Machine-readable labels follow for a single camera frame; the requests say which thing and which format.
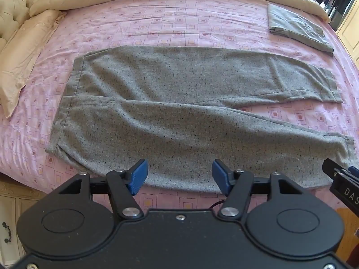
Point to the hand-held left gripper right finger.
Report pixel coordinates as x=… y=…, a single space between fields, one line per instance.
x=220 y=177

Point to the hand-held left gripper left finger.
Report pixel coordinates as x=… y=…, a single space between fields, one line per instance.
x=138 y=177

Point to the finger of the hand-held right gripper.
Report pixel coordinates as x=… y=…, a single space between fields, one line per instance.
x=331 y=168

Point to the grey speckled pants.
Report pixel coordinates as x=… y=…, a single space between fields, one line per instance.
x=168 y=117

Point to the cream wardrobe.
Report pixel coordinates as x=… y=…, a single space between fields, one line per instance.
x=350 y=39

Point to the white bedside cabinet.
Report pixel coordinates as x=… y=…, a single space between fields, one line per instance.
x=11 y=215

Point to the folded grey garment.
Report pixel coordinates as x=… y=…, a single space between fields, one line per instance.
x=294 y=25

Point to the pink patterned bedsheet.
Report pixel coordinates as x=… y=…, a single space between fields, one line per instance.
x=174 y=25

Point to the beige satin pillow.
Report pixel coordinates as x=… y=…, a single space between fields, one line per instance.
x=25 y=53

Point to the beige tufted headboard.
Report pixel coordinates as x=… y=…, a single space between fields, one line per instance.
x=15 y=2

